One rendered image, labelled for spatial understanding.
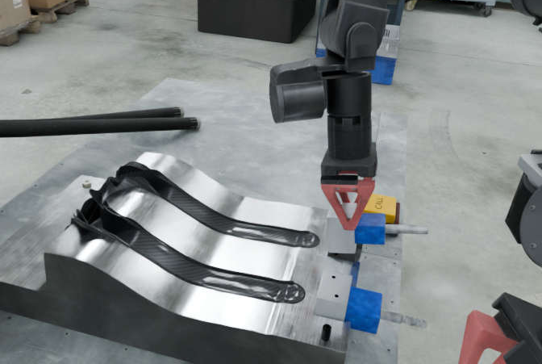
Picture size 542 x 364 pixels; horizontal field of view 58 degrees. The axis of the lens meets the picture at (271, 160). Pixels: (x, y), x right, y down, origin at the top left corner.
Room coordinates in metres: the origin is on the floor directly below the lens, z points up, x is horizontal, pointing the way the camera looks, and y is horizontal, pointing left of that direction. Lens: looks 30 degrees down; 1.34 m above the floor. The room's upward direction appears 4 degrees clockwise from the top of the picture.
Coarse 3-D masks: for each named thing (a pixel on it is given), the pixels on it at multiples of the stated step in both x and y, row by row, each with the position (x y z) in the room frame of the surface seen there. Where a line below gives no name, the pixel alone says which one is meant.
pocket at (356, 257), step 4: (356, 244) 0.56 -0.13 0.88; (360, 244) 0.56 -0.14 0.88; (356, 248) 0.56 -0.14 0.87; (360, 248) 0.56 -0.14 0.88; (328, 252) 0.54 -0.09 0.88; (356, 252) 0.55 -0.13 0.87; (360, 252) 0.55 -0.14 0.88; (328, 256) 0.55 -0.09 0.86; (332, 256) 0.55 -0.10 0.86; (336, 256) 0.55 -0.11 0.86; (340, 256) 0.55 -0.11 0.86; (344, 256) 0.55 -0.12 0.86; (348, 256) 0.55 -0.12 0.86; (352, 256) 0.55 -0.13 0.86; (356, 256) 0.54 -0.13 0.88; (360, 256) 0.54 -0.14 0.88; (348, 260) 0.54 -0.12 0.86; (352, 260) 0.54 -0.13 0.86; (356, 260) 0.53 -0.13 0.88; (360, 260) 0.53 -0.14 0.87
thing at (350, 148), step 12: (336, 120) 0.56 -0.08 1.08; (348, 120) 0.55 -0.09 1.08; (360, 120) 0.55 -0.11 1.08; (336, 132) 0.55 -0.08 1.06; (348, 132) 0.54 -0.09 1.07; (360, 132) 0.55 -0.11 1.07; (336, 144) 0.55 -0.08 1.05; (348, 144) 0.54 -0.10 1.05; (360, 144) 0.54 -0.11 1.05; (372, 144) 0.60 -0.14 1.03; (324, 156) 0.56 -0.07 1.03; (336, 156) 0.54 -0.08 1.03; (348, 156) 0.54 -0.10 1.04; (360, 156) 0.54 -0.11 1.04; (372, 156) 0.55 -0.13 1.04; (324, 168) 0.52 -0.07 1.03; (336, 168) 0.52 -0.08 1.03; (348, 168) 0.51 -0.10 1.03; (360, 168) 0.51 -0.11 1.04; (372, 168) 0.51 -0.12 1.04
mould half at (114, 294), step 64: (64, 192) 0.66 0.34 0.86; (128, 192) 0.57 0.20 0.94; (192, 192) 0.62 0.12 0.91; (0, 256) 0.50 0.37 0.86; (64, 256) 0.43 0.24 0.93; (128, 256) 0.46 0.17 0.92; (192, 256) 0.50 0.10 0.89; (256, 256) 0.51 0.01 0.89; (320, 256) 0.52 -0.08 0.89; (64, 320) 0.44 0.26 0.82; (128, 320) 0.42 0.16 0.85; (192, 320) 0.40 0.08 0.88; (256, 320) 0.40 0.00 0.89; (320, 320) 0.40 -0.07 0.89
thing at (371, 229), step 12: (348, 204) 0.57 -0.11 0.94; (336, 216) 0.53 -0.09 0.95; (348, 216) 0.53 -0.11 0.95; (372, 216) 0.55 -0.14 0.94; (384, 216) 0.55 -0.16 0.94; (336, 228) 0.52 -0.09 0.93; (360, 228) 0.52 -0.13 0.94; (372, 228) 0.52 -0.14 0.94; (384, 228) 0.52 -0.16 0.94; (396, 228) 0.53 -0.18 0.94; (408, 228) 0.52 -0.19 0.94; (420, 228) 0.52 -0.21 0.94; (336, 240) 0.52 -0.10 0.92; (348, 240) 0.52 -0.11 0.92; (360, 240) 0.52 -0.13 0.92; (372, 240) 0.51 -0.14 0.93; (384, 240) 0.51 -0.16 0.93; (336, 252) 0.52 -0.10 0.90; (348, 252) 0.51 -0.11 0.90
